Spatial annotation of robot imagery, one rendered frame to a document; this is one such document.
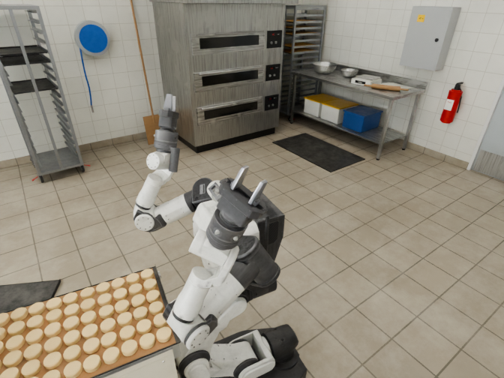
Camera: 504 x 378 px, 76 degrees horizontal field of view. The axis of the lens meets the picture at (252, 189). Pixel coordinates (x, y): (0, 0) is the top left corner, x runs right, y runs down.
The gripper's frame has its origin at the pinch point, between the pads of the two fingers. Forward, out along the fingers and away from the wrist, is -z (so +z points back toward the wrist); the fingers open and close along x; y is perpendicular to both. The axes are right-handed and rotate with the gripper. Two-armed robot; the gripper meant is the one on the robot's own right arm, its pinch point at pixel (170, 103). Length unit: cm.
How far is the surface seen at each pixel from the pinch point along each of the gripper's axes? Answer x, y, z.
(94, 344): 32, 6, 83
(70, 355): 36, 12, 86
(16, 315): 23, 39, 84
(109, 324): 25, 5, 80
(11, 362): 39, 29, 89
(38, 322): 25, 30, 84
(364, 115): -344, -179, -48
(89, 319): 24, 13, 81
